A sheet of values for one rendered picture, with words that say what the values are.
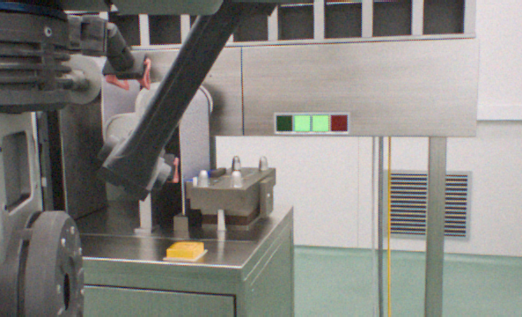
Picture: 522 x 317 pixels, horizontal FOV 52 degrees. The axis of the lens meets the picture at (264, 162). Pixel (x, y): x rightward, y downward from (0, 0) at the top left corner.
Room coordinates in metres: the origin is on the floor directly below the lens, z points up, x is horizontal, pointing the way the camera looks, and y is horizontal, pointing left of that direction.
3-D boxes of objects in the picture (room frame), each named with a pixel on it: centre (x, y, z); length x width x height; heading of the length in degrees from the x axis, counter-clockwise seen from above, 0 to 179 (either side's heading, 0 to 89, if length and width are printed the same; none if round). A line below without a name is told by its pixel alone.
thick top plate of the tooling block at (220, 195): (1.65, 0.09, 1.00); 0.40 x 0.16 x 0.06; 166
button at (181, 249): (1.27, 0.20, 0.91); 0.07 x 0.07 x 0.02; 76
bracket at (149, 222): (1.51, 0.34, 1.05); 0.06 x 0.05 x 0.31; 166
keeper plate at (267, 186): (1.65, -0.01, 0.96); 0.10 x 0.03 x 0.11; 166
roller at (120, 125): (1.69, 0.39, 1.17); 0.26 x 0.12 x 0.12; 166
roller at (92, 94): (1.73, 0.51, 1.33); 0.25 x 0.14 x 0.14; 166
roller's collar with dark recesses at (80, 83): (1.57, 0.55, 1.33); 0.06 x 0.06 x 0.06; 76
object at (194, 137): (1.64, 0.21, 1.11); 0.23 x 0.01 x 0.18; 166
